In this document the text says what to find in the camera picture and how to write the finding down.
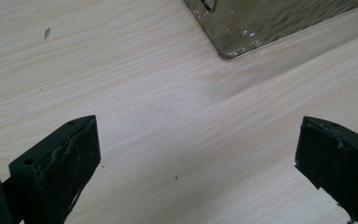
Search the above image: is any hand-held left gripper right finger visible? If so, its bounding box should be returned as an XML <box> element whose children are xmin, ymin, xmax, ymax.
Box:
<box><xmin>294</xmin><ymin>116</ymin><xmax>358</xmax><ymax>224</ymax></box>

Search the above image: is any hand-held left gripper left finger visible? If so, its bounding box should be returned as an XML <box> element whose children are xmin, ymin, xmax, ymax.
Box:
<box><xmin>1</xmin><ymin>114</ymin><xmax>102</xmax><ymax>224</ymax></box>

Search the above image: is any shiny metal tray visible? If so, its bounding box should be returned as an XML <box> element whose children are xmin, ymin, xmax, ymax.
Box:
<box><xmin>183</xmin><ymin>0</ymin><xmax>358</xmax><ymax>60</ymax></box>

